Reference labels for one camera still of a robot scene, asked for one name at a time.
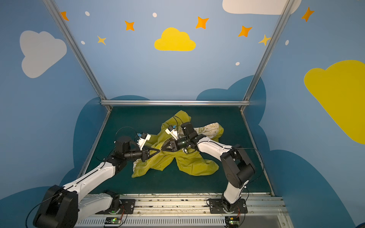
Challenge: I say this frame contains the green jacket with printed lining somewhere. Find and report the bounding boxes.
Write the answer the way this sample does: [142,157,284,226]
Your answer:
[132,110,219,178]

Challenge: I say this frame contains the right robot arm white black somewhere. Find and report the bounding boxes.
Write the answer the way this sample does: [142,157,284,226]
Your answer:
[161,122,256,212]

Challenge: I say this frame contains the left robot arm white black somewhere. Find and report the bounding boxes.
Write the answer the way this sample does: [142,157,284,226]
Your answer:
[33,136,160,228]

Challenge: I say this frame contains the left controller board green led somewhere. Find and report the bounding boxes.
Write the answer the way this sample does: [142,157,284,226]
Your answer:
[104,217,122,227]

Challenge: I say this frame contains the right controller board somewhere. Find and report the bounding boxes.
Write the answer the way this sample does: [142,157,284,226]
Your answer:
[224,217,240,228]

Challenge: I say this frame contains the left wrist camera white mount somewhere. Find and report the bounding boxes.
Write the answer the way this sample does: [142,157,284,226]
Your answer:
[137,133,151,150]

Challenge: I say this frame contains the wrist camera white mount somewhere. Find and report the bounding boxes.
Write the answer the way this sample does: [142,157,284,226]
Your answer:
[137,133,151,150]
[165,125,179,140]

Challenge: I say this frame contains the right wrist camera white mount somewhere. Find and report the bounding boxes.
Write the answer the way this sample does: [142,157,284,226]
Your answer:
[165,125,179,140]

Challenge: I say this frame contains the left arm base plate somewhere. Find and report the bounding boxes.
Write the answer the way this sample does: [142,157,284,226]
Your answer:
[108,199,136,214]

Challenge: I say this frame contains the aluminium rail base frame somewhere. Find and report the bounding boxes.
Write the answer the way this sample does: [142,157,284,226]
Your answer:
[74,193,294,228]

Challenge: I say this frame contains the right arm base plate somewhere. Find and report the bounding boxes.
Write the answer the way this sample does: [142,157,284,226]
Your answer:
[206,198,248,214]

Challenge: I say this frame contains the left aluminium frame post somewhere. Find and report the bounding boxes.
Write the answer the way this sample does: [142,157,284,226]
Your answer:
[43,0,107,101]

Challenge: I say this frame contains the aluminium frame post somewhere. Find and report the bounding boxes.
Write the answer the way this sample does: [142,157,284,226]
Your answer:
[240,0,296,114]
[43,0,107,101]

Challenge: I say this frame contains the right aluminium frame post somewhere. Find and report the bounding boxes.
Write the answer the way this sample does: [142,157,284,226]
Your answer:
[240,0,296,114]

